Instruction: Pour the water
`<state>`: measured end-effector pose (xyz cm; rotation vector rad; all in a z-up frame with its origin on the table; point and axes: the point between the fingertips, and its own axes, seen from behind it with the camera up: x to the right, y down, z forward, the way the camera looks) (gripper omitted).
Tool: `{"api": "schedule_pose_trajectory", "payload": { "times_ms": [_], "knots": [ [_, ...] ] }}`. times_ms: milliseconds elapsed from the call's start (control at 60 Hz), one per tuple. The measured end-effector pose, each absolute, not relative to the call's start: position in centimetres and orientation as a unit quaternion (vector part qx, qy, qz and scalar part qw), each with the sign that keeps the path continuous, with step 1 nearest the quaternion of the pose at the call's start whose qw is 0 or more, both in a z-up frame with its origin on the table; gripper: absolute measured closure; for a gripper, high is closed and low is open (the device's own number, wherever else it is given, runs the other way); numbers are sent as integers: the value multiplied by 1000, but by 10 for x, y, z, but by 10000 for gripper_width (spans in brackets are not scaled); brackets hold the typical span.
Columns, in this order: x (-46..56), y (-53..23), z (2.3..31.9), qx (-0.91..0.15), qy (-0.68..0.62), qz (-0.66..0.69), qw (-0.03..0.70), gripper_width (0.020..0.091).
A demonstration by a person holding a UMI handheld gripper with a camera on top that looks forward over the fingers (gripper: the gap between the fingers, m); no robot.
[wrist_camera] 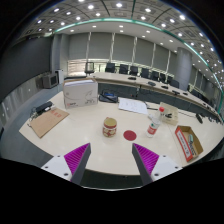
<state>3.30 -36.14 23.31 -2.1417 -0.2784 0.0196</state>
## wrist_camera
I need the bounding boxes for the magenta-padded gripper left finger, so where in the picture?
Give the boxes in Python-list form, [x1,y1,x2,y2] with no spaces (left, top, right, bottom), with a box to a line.
[40,142,92,186]

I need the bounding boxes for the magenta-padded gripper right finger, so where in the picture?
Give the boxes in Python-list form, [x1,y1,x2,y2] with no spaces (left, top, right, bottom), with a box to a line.
[131,142,184,186]

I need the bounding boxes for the clear red-capped water bottle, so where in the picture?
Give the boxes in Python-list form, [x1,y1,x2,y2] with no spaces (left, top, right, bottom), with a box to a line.
[145,106,166,139]

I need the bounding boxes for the flat round red coaster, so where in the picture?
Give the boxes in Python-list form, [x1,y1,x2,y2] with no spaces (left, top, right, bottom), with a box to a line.
[122,129,138,142]

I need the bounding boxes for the open red-labelled cardboard box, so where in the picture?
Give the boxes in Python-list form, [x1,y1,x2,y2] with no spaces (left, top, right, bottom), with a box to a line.
[174,124,204,163]

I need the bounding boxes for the red and cream mug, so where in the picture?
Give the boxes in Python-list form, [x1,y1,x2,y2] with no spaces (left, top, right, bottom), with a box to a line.
[102,116,118,138]

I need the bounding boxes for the brown paper envelope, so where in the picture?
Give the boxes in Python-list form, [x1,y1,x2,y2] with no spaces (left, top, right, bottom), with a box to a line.
[27,107,70,139]

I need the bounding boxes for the beige desk organizer tray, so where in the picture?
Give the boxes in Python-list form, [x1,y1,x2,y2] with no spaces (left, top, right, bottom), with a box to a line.
[159,101,180,126]

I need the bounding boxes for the white paper sheet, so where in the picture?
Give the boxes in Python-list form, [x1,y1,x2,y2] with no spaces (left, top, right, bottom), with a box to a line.
[117,97,149,116]

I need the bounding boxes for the black flat device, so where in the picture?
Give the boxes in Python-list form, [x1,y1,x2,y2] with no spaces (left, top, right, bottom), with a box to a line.
[34,100,54,114]

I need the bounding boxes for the white cardboard paper box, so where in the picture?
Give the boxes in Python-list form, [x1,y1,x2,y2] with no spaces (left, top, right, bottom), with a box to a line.
[62,77,99,110]

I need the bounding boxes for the grey box monitor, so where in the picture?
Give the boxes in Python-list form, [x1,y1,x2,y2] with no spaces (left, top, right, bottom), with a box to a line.
[41,72,60,90]

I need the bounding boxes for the long curved conference desk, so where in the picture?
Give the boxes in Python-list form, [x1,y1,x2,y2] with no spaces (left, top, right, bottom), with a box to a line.
[66,71,222,123]

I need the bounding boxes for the row of black office chairs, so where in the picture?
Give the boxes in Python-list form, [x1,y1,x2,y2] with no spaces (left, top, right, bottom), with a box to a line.
[84,61,181,89]

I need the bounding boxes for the round ceiling lights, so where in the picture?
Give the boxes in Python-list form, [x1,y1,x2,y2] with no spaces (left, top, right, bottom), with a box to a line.
[33,0,224,79]

